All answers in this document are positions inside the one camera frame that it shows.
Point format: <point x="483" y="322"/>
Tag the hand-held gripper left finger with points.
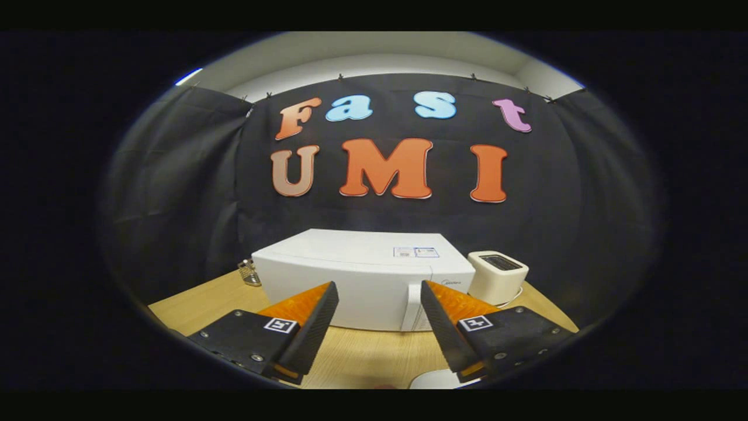
<point x="310" y="333"/>

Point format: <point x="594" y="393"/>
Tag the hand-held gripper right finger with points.
<point x="447" y="333"/>

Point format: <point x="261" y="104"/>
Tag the white microwave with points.
<point x="362" y="280"/>

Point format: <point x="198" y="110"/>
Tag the white plate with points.
<point x="432" y="381"/>

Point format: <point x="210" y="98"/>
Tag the cream toaster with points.
<point x="497" y="283"/>

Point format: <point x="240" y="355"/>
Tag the narrow ceiling light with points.
<point x="188" y="76"/>

